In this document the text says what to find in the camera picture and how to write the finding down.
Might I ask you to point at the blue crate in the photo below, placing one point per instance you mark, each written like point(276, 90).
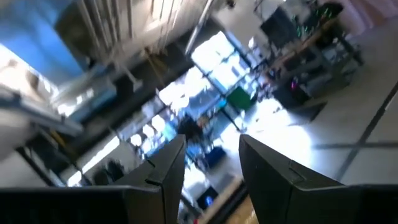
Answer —
point(215, 157)

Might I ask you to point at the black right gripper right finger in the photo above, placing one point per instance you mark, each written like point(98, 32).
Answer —
point(280, 193)

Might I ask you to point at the wooden equipment desk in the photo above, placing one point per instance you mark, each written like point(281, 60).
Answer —
point(314, 53)

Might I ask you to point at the green box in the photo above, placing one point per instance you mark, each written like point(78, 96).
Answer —
point(240, 98)

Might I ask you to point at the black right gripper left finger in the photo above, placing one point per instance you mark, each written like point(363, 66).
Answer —
point(155, 202)

